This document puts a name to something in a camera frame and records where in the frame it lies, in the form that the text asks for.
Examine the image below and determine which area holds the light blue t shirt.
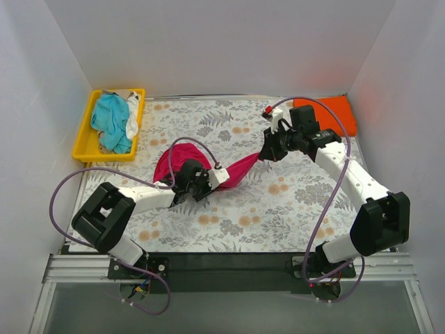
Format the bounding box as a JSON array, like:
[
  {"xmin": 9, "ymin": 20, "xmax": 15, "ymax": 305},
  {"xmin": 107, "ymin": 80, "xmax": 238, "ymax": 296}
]
[{"xmin": 90, "ymin": 94, "xmax": 132, "ymax": 154}]

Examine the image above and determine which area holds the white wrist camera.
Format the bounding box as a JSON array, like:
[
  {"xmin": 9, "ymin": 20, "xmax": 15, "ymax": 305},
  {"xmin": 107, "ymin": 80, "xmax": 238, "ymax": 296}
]
[
  {"xmin": 208, "ymin": 168, "xmax": 230, "ymax": 189},
  {"xmin": 261, "ymin": 106, "xmax": 283, "ymax": 134}
]

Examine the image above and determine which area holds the floral table mat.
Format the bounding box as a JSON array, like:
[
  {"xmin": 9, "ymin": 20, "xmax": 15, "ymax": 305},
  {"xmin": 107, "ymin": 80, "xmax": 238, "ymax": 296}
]
[{"xmin": 77, "ymin": 99, "xmax": 356, "ymax": 252}]

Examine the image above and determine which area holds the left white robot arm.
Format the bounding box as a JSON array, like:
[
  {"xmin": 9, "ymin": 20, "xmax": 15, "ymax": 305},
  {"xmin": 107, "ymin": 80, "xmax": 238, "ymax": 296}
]
[{"xmin": 72, "ymin": 159, "xmax": 228, "ymax": 278}]

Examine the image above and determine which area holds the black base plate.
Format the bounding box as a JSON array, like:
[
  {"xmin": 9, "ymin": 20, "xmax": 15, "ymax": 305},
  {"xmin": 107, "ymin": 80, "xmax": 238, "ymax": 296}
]
[{"xmin": 106, "ymin": 251, "xmax": 357, "ymax": 296}]

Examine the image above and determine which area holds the beige t shirt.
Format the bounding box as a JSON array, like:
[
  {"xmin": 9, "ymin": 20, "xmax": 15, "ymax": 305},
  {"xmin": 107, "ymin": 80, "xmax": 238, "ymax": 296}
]
[{"xmin": 101, "ymin": 89, "xmax": 138, "ymax": 100}]

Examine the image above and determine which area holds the yellow plastic tray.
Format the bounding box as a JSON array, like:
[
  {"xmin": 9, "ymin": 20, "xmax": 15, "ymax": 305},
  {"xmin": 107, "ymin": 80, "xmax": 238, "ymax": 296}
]
[{"xmin": 72, "ymin": 88, "xmax": 145, "ymax": 163}]

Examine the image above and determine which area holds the folded orange t shirt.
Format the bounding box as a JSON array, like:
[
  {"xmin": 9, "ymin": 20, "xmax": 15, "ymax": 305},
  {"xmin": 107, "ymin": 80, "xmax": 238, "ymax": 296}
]
[{"xmin": 293, "ymin": 95, "xmax": 357, "ymax": 137}]

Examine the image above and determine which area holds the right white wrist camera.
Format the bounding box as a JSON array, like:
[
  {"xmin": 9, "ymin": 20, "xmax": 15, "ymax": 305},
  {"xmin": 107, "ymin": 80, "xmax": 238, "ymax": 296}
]
[{"xmin": 261, "ymin": 106, "xmax": 283, "ymax": 134}]

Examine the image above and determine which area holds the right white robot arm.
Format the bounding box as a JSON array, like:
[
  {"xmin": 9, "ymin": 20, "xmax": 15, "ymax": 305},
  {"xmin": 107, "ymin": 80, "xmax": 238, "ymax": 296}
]
[{"xmin": 259, "ymin": 105, "xmax": 410, "ymax": 277}]

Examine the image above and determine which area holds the magenta t shirt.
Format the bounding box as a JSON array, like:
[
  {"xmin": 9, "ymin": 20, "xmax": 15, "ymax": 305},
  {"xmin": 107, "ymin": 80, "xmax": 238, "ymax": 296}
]
[{"xmin": 153, "ymin": 143, "xmax": 259, "ymax": 191}]

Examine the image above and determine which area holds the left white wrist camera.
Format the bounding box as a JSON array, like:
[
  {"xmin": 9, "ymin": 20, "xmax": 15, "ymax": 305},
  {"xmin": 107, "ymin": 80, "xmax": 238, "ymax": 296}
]
[{"xmin": 208, "ymin": 168, "xmax": 230, "ymax": 189}]

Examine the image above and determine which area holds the white t shirt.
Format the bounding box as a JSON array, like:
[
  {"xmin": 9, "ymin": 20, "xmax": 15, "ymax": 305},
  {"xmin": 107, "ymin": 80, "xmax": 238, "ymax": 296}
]
[{"xmin": 126, "ymin": 91, "xmax": 141, "ymax": 141}]

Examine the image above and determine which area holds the aluminium rail frame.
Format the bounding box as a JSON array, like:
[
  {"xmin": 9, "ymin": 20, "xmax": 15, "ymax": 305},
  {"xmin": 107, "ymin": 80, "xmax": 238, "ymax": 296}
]
[{"xmin": 31, "ymin": 252, "xmax": 434, "ymax": 333}]

